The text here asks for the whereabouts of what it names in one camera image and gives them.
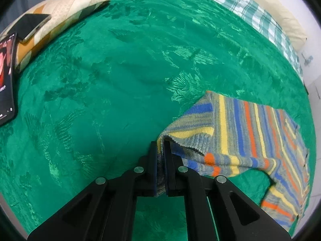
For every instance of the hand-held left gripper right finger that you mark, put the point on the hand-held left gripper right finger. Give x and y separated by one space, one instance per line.
170 173

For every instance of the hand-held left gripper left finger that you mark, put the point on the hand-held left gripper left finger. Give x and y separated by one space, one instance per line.
150 170

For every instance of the striped knit sweater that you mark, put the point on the striped knit sweater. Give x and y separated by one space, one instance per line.
238 130

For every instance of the green patterned bedspread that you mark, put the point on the green patterned bedspread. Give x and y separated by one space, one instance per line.
112 80

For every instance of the smartphone with lit screen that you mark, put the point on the smartphone with lit screen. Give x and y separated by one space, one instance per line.
6 80

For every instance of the cream and orange patterned pillow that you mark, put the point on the cream and orange patterned pillow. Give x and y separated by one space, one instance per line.
75 7

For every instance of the green plaid quilt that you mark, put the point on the green plaid quilt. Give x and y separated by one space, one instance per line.
250 10

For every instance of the dark smartphone with gold edge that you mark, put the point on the dark smartphone with gold edge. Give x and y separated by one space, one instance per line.
31 25

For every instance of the cream padded headboard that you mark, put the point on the cream padded headboard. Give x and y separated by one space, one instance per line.
280 10

